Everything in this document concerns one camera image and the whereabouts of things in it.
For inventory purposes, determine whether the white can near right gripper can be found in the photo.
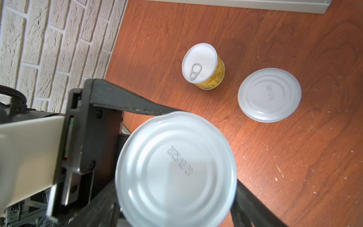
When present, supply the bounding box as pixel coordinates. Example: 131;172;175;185
237;68;302;123

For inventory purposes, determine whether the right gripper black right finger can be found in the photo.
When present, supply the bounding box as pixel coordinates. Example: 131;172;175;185
230;180;287;227

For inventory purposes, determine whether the grey metal cabinet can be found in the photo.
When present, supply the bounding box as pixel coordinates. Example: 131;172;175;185
157;0;332;14

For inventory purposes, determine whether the yellow can with pull tab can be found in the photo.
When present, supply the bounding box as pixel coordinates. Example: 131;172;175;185
181;43;226;90

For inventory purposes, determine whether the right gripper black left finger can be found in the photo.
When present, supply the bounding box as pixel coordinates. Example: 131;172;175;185
66;181;120;227

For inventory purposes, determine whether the white can with date stamp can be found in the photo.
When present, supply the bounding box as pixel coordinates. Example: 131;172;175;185
115;111;237;227

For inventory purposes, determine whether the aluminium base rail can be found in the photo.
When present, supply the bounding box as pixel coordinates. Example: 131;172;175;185
1;189;56;227

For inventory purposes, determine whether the black corrugated cable conduit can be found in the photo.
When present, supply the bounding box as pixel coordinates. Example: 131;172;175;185
0;84;27;114

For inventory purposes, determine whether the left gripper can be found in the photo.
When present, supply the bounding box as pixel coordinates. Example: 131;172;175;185
47;79;179;221

